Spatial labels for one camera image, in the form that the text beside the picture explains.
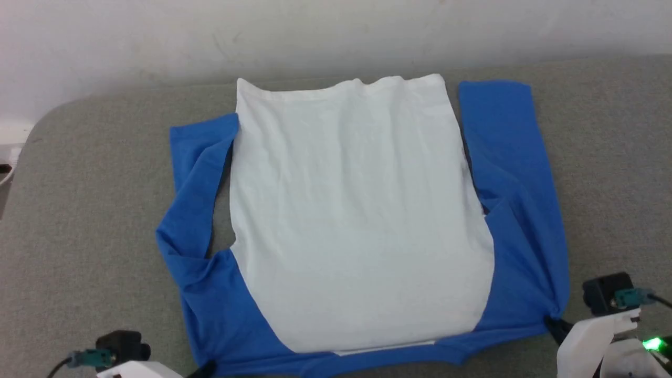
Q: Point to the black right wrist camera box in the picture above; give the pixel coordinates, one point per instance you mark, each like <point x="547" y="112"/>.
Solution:
<point x="601" y="291"/>

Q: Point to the black baseboard strip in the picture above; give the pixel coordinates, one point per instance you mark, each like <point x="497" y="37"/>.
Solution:
<point x="5" y="170"/>

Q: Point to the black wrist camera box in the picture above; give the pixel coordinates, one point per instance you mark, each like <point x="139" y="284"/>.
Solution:
<point x="123" y="344"/>
<point x="601" y="291"/>

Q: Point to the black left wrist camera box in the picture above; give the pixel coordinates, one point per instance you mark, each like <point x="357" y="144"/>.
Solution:
<point x="123" y="344"/>

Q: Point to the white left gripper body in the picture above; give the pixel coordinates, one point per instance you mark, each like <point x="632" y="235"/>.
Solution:
<point x="142" y="370"/>

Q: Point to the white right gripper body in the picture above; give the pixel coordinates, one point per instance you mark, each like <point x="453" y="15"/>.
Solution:
<point x="583" y="346"/>

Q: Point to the blue and white shirt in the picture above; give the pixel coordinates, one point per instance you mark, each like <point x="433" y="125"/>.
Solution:
<point x="357" y="220"/>

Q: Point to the grey-green fabric sofa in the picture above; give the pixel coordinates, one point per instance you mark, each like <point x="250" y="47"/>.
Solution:
<point x="94" y="210"/>

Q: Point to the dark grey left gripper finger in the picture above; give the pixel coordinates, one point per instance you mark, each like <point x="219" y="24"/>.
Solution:
<point x="202" y="370"/>

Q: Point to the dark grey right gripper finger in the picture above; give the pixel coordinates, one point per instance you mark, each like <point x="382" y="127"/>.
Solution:
<point x="559" y="329"/>

